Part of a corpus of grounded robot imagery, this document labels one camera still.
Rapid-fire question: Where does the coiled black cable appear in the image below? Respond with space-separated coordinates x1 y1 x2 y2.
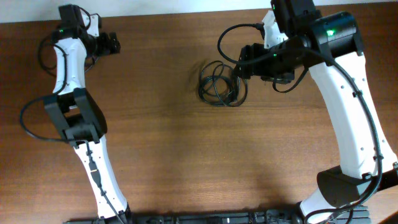
198 60 249 108

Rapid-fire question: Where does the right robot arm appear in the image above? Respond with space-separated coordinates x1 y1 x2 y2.
235 1 397 223

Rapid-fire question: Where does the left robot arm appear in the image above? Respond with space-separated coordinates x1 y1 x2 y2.
44 4 132 223

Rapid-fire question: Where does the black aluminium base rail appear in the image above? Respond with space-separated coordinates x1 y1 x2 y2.
63 205 371 224

